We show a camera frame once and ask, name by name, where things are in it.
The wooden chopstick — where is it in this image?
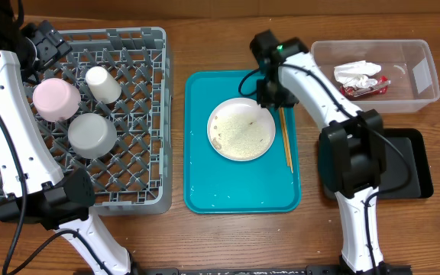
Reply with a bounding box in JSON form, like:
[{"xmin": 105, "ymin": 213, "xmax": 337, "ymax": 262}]
[
  {"xmin": 279, "ymin": 107, "xmax": 292, "ymax": 168},
  {"xmin": 281, "ymin": 107, "xmax": 294, "ymax": 173}
]

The large white plate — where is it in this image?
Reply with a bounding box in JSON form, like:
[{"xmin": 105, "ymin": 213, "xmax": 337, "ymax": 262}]
[{"xmin": 207, "ymin": 98, "xmax": 276, "ymax": 162}]

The small pink plate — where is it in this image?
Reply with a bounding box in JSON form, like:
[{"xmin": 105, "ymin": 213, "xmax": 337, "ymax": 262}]
[{"xmin": 32, "ymin": 78, "xmax": 81, "ymax": 122}]

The white cup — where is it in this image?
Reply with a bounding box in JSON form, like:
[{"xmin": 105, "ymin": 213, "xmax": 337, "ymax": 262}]
[{"xmin": 85, "ymin": 66, "xmax": 121, "ymax": 104}]

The white tissue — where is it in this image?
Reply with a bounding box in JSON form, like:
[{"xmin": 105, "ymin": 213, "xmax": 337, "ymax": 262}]
[{"xmin": 334, "ymin": 60, "xmax": 382, "ymax": 89}]

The grey bowl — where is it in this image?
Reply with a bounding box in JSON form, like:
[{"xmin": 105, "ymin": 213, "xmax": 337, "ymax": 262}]
[{"xmin": 68, "ymin": 113, "xmax": 118, "ymax": 159}]

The red snack wrapper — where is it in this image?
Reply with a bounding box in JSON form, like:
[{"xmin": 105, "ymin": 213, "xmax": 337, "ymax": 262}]
[{"xmin": 339, "ymin": 76, "xmax": 391, "ymax": 99}]

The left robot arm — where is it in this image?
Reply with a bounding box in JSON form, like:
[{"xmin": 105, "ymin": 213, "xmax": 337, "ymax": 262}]
[{"xmin": 0, "ymin": 1, "xmax": 141, "ymax": 274}]

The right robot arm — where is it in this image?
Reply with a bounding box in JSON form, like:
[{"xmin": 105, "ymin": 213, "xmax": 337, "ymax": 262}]
[{"xmin": 250, "ymin": 31, "xmax": 386, "ymax": 274}]

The grey dishwasher rack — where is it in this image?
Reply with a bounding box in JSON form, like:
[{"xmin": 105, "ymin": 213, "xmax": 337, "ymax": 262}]
[{"xmin": 0, "ymin": 26, "xmax": 173, "ymax": 221}]

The clear plastic bin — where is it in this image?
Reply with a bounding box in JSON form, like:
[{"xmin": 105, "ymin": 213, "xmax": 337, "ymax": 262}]
[{"xmin": 311, "ymin": 40, "xmax": 440, "ymax": 113}]

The teal serving tray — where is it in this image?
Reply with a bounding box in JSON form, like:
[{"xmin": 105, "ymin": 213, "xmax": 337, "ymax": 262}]
[{"xmin": 183, "ymin": 70, "xmax": 302, "ymax": 214}]

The black tray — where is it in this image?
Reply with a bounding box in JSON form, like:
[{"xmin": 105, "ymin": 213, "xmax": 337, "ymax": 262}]
[{"xmin": 318, "ymin": 128, "xmax": 435, "ymax": 201}]

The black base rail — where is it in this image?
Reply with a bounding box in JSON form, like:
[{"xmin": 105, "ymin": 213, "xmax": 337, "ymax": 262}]
[{"xmin": 143, "ymin": 264, "xmax": 412, "ymax": 275}]

